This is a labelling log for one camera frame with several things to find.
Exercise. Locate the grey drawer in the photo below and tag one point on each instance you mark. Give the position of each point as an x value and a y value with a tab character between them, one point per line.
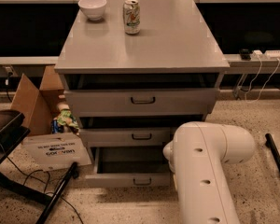
127	103
118	167
126	137

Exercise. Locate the black small device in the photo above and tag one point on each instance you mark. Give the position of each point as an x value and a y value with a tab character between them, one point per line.
245	54

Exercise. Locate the grey middle drawer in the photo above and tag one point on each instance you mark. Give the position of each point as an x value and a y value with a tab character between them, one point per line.
126	137

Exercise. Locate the white ceramic bowl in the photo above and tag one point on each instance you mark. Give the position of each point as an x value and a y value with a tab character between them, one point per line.
93	9

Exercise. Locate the wall outlet with plug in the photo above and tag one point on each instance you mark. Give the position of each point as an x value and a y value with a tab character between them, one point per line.
10	73

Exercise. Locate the grey top drawer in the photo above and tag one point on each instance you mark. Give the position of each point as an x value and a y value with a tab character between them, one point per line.
127	103

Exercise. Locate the brown cardboard box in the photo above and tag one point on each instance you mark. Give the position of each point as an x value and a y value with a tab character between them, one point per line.
51	151

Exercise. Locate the green white soda can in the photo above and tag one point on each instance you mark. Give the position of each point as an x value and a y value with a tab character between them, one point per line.
131	17

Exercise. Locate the grey bottom drawer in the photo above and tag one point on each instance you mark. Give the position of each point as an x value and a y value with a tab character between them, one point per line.
118	167

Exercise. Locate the grey drawer cabinet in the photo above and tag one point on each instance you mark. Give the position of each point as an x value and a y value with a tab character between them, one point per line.
173	50

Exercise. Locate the green dressed doll toy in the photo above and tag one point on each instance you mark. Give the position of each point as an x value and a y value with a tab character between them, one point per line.
64	122

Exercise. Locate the white power strip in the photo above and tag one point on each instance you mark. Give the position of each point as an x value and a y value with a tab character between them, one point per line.
268	54

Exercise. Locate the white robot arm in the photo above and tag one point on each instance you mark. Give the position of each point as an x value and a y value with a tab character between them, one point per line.
196	155

